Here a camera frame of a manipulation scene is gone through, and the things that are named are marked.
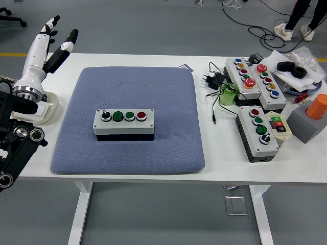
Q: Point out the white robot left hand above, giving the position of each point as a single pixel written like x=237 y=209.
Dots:
x=34 y=66

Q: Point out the grey four-button control box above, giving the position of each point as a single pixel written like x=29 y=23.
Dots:
x=265 y=150
x=125 y=127

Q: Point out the five-button box, red mushroom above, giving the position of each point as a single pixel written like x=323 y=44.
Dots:
x=251 y=90
x=278 y=102

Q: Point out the white flat box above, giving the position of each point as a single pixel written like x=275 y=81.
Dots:
x=42 y=109

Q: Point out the white tray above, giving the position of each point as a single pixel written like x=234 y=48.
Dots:
x=52 y=107

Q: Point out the black office chair base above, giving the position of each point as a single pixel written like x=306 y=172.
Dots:
x=12 y=18

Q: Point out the blue-grey padded mat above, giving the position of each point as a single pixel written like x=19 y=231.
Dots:
x=158 y=89

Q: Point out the purple card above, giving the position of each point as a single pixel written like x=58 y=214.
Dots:
x=186 y=67

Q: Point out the white table leg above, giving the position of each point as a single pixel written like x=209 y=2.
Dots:
x=263 y=217
x=79 y=217

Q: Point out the black power adapter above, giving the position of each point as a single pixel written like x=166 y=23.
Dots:
x=214 y=81

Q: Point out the green cylinder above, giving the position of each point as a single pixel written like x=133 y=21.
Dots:
x=227 y=97

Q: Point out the small black electrical module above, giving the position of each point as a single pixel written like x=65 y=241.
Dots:
x=256 y=58

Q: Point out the white paper sheet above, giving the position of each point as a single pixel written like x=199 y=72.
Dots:
x=274 y=60

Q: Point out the metal floor outlet plate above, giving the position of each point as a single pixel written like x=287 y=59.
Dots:
x=236 y=205

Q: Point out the red knob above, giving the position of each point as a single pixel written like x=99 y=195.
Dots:
x=301 y=98

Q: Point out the person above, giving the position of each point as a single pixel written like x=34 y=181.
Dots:
x=297 y=12

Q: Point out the clear bubble wrap bag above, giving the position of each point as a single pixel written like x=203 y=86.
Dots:
x=305 y=57

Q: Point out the grey block holder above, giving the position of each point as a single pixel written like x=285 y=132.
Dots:
x=304 y=125

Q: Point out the blue-rimmed round disc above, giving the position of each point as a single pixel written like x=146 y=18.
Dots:
x=310 y=89

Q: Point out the orange cylinder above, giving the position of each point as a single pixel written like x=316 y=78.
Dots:
x=318 y=107

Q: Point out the small metal floor bracket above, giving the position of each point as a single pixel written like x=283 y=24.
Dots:
x=232 y=187

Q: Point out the cream three-button switch box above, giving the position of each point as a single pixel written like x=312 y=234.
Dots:
x=279 y=124

